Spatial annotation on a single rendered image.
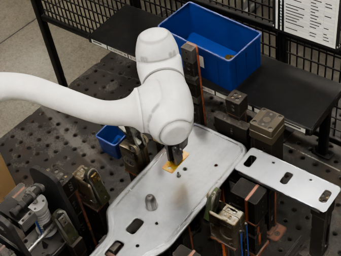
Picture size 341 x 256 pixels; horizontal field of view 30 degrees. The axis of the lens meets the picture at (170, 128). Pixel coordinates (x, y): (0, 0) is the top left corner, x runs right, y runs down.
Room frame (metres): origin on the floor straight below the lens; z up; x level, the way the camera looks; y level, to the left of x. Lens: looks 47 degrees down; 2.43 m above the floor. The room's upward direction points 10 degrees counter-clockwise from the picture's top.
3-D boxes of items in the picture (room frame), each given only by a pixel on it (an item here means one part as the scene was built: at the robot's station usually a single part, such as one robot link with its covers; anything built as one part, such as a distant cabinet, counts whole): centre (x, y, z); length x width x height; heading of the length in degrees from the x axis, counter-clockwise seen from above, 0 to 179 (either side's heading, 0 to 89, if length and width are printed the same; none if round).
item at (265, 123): (1.27, -0.28, 0.88); 0.08 x 0.08 x 0.36; 46
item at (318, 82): (1.61, -0.16, 1.01); 0.90 x 0.22 x 0.03; 46
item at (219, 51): (1.60, -0.17, 1.09); 0.30 x 0.17 x 0.13; 40
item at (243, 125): (1.34, -0.19, 0.85); 0.12 x 0.03 x 0.30; 46
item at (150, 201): (1.07, 0.09, 1.02); 0.03 x 0.03 x 0.07
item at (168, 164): (1.16, 0.00, 1.07); 0.08 x 0.04 x 0.01; 136
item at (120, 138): (1.59, 0.20, 0.74); 0.11 x 0.10 x 0.09; 136
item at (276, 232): (1.13, -0.25, 0.84); 0.11 x 0.06 x 0.29; 46
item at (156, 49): (1.15, 0.00, 1.45); 0.13 x 0.11 x 0.16; 2
